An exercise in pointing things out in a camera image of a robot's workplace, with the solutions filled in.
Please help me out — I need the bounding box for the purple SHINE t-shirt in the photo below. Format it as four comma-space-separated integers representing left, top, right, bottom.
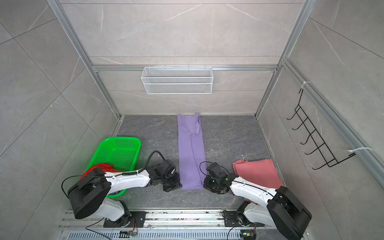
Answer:
177, 113, 207, 191

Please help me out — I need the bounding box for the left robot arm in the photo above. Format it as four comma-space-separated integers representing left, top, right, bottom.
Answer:
67, 160, 182, 228

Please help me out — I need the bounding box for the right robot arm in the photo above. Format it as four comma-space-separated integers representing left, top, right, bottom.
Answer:
201, 163, 312, 240

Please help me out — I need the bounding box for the green plastic basket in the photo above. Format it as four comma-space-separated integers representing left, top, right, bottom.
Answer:
84, 136, 142, 199

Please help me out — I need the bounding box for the folded pink t-shirt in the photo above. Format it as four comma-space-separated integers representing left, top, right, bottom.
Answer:
233, 159, 284, 189

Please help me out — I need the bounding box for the red t-shirt in basket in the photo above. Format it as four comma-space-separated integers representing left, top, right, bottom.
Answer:
80, 162, 122, 180

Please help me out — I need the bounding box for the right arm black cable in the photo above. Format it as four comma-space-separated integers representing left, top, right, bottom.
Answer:
199, 161, 230, 178

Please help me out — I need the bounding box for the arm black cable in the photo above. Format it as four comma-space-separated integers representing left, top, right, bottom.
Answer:
199, 161, 230, 178
61, 149, 166, 199

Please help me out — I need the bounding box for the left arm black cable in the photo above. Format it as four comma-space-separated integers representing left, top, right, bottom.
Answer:
61, 149, 166, 199

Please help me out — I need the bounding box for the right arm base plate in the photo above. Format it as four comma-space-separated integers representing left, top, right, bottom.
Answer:
222, 210, 265, 227

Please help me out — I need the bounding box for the aluminium rail base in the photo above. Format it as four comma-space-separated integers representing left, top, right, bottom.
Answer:
58, 209, 284, 240

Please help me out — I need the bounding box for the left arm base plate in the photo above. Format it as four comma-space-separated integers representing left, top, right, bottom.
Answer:
103, 211, 147, 228

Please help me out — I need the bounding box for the white wire mesh shelf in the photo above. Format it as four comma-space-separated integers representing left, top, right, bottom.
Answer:
141, 67, 214, 95

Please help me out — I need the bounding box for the black wire hook rack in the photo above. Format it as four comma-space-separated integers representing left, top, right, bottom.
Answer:
286, 89, 356, 170

